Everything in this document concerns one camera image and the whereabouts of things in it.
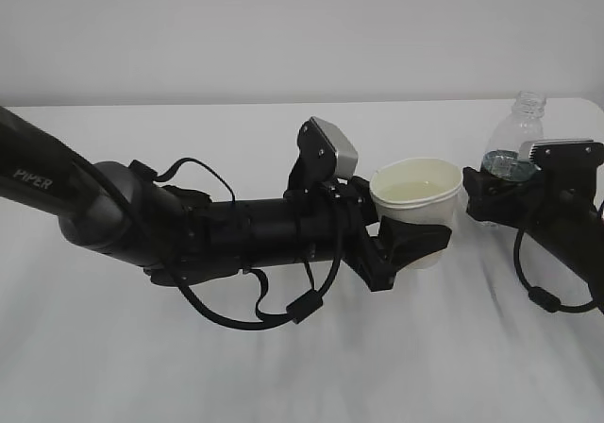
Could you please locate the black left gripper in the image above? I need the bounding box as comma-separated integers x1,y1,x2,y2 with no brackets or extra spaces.
284,176,452,292

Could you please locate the clear water bottle green label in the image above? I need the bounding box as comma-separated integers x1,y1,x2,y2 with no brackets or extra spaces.
480,91,547,196

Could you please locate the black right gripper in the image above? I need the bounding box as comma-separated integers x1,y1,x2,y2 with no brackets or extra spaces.
462,167,603,244

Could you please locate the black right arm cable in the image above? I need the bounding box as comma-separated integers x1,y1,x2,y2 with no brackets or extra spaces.
512,195,604,314

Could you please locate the white paper cup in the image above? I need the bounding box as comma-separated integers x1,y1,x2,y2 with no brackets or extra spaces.
369,157,463,271

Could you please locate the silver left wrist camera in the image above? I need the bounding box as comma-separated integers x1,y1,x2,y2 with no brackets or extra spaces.
297,116,359,182

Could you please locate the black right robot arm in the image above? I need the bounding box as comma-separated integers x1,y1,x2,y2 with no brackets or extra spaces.
462,167,603,313

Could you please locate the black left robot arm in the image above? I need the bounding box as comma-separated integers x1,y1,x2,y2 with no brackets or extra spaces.
1,110,452,291

